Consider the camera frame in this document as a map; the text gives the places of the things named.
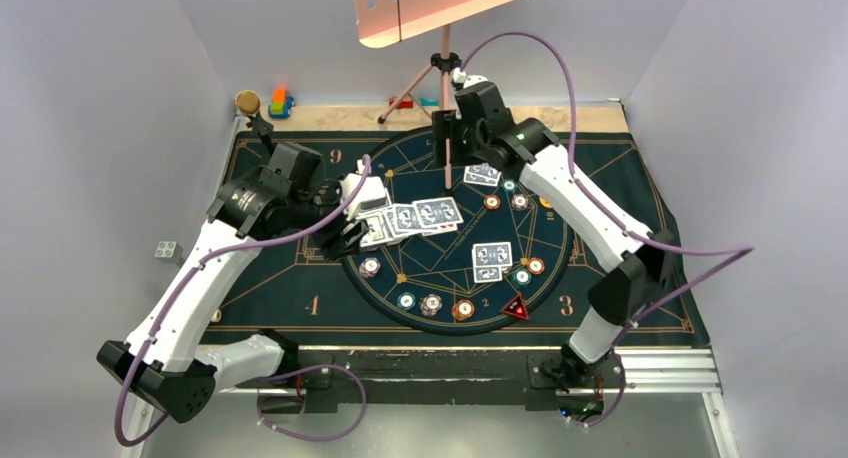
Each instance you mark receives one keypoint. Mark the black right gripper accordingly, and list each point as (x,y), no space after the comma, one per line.
(448,123)

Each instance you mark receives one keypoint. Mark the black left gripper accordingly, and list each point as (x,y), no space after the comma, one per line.
(334,244)

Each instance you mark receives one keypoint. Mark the purple chips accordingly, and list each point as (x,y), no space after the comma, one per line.
(369,267)

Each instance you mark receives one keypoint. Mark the dealt card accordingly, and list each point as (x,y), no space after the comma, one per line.
(481,174)
(492,254)

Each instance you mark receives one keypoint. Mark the red chip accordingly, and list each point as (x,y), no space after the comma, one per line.
(535,266)
(492,202)

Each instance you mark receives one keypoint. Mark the green poker chip stack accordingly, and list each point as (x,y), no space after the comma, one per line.
(406,301)

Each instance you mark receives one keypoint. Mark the face down burn card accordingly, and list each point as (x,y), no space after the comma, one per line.
(436,212)

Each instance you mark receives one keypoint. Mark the purple white poker chip stack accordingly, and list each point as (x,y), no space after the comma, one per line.
(430,305)

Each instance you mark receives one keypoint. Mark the orange poker chip stack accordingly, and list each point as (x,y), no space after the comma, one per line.
(463,310)

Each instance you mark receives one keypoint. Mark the red triangle dealer marker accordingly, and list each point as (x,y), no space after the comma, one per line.
(516,308)

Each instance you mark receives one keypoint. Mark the blue playing card deck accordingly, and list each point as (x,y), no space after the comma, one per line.
(378,232)

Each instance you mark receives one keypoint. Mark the card sliding from deck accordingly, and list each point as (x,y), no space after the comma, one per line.
(403,220)

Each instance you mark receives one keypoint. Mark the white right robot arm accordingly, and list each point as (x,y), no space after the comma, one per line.
(636,269)

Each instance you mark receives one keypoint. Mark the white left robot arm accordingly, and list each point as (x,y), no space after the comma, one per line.
(276,203)

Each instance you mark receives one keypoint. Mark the pink tripod stand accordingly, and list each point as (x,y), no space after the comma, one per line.
(445,61)

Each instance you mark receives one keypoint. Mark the dark green poker mat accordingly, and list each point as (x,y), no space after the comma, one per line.
(293,290)

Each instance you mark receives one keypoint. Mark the red toy block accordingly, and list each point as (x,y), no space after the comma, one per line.
(404,103)

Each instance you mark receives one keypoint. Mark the round dark blue mat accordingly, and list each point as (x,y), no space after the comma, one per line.
(442,264)

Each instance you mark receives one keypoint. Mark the colourful toy blocks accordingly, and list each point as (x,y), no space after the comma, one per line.
(281,104)

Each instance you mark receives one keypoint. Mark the pink perforated board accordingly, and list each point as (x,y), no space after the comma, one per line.
(381,23)

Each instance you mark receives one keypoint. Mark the gold round lid jar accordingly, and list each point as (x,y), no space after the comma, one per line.
(247,102)

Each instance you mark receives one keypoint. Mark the grey toy brick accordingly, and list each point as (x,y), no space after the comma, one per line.
(169,252)

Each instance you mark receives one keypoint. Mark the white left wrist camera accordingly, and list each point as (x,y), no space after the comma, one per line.
(373,195)

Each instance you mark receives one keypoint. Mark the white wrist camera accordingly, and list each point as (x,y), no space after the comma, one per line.
(460,79)
(373,195)

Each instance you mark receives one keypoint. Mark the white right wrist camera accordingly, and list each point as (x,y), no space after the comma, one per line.
(460,79)

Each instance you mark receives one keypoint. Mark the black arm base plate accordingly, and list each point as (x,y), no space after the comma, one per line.
(535,379)

